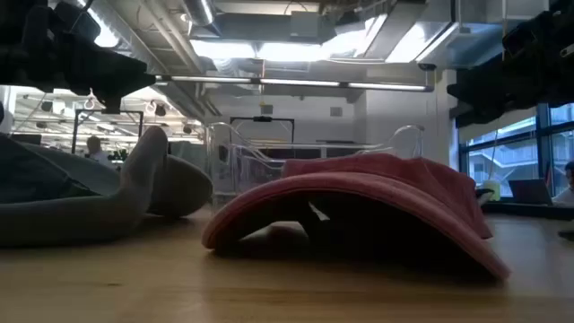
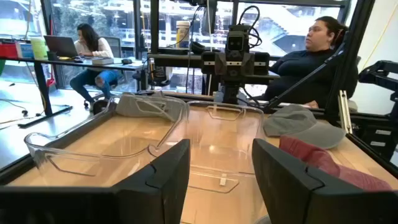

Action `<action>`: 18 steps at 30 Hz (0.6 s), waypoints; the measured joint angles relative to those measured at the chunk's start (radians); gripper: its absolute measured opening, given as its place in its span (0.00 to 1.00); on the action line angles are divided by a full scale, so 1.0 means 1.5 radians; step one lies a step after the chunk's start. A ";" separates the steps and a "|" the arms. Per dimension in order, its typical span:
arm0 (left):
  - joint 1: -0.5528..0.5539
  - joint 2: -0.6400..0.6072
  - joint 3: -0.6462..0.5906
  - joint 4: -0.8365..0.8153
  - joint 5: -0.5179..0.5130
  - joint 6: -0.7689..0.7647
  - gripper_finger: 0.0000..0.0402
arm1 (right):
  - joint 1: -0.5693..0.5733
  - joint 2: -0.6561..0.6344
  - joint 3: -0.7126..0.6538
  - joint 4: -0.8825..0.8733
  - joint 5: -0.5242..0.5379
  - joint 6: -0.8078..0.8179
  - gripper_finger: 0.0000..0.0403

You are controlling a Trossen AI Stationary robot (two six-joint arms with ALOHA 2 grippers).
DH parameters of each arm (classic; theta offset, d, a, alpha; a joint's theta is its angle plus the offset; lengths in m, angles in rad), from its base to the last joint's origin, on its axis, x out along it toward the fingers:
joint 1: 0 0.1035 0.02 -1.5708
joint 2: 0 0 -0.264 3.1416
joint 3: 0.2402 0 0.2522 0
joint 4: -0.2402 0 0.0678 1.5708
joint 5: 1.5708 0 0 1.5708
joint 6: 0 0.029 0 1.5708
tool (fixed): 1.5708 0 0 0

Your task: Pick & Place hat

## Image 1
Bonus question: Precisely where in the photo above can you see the grey corduroy cap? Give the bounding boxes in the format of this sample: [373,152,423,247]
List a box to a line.
[0,125,170,249]
[26,142,214,217]

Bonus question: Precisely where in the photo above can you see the dark laptop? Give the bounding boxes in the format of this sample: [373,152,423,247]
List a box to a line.
[509,179,553,206]

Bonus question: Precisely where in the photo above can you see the person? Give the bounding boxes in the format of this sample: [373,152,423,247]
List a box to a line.
[552,160,574,207]
[85,135,116,165]

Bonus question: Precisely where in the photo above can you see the window with dark frame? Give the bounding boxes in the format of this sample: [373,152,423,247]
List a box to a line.
[457,102,574,198]

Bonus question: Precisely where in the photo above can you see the red corduroy cap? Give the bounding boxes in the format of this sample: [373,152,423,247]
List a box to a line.
[201,153,512,282]

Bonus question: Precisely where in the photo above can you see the pale green bottle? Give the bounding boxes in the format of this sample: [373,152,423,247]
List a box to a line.
[483,179,501,202]

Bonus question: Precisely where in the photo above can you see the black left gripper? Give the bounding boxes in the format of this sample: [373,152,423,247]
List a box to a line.
[26,0,157,114]

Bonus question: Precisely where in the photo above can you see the black metal stand frame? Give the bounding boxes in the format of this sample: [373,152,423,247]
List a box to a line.
[229,116,296,144]

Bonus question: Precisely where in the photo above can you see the long ceiling light bar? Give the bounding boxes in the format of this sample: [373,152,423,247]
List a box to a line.
[154,74,435,93]

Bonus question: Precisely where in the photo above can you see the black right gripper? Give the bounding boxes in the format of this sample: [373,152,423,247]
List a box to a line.
[447,8,574,129]

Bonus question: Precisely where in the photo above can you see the clear acrylic bin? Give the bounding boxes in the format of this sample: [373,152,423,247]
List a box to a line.
[204,121,426,207]

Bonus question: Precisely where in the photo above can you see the silver ventilation duct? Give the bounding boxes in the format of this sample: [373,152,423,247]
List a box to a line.
[181,0,217,28]

